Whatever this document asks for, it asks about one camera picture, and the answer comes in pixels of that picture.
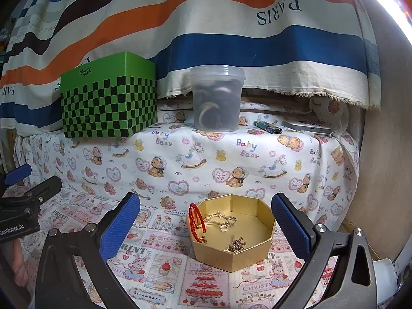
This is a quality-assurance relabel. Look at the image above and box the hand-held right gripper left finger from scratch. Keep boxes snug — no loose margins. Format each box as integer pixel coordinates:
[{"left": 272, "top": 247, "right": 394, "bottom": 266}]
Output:
[{"left": 35, "top": 192, "right": 141, "bottom": 309}]

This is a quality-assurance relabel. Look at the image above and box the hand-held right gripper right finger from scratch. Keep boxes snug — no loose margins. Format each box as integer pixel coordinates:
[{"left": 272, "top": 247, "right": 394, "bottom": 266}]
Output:
[{"left": 271, "top": 192, "right": 378, "bottom": 309}]

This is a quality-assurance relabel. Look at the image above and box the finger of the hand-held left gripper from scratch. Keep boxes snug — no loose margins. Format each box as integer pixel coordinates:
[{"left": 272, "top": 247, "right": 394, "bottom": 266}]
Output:
[
  {"left": 0, "top": 164, "right": 33, "bottom": 187},
  {"left": 19, "top": 175, "right": 63, "bottom": 211}
]

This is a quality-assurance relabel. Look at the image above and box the gold octagonal box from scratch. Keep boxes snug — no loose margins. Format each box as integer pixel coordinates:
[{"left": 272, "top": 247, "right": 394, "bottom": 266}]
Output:
[{"left": 186, "top": 194, "right": 276, "bottom": 272}]

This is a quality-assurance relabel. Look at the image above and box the silver chain bracelet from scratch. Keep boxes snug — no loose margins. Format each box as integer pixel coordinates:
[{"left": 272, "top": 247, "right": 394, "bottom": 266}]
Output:
[{"left": 203, "top": 211, "right": 238, "bottom": 229}]

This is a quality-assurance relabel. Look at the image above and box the red cord bracelet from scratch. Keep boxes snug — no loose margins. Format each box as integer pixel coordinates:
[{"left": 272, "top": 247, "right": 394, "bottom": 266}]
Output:
[{"left": 188, "top": 203, "right": 208, "bottom": 243}]

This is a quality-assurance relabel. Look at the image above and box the bronze pendant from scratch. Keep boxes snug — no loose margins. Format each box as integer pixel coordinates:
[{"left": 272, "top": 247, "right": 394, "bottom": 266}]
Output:
[{"left": 225, "top": 238, "right": 247, "bottom": 252}]

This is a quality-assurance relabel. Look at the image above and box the strawberry print cloth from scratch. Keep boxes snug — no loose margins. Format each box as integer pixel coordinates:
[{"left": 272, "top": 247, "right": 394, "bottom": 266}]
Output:
[{"left": 19, "top": 183, "right": 338, "bottom": 309}]

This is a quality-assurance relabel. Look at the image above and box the flat silver device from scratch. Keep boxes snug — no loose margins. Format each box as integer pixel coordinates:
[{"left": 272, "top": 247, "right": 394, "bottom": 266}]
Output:
[{"left": 283, "top": 120, "right": 332, "bottom": 136}]

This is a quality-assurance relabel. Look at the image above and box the bear print cloth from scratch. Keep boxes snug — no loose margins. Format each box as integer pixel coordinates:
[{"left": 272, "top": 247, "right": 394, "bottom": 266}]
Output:
[{"left": 14, "top": 98, "right": 361, "bottom": 232}]

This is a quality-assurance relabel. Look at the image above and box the patterned lighter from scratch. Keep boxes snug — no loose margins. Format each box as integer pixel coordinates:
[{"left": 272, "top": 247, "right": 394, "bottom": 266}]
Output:
[{"left": 254, "top": 120, "right": 283, "bottom": 135}]

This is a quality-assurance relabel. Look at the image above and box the green black checkered box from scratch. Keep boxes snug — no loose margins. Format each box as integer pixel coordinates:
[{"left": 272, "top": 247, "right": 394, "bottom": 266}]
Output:
[{"left": 60, "top": 51, "right": 158, "bottom": 139}]

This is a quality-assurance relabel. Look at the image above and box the white plastic object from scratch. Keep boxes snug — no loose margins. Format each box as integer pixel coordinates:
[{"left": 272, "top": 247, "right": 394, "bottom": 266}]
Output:
[{"left": 370, "top": 257, "right": 406, "bottom": 306}]

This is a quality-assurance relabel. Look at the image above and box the clear plastic tub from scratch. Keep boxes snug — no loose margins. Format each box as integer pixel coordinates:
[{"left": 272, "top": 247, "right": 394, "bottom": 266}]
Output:
[{"left": 189, "top": 65, "right": 246, "bottom": 132}]

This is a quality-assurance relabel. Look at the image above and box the striped cloth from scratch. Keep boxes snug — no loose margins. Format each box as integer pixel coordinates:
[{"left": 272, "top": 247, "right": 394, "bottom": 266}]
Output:
[{"left": 0, "top": 0, "right": 382, "bottom": 132}]

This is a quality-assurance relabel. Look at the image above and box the pile of dark hair ties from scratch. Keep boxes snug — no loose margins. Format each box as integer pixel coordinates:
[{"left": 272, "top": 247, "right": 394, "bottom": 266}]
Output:
[{"left": 195, "top": 82, "right": 240, "bottom": 127}]

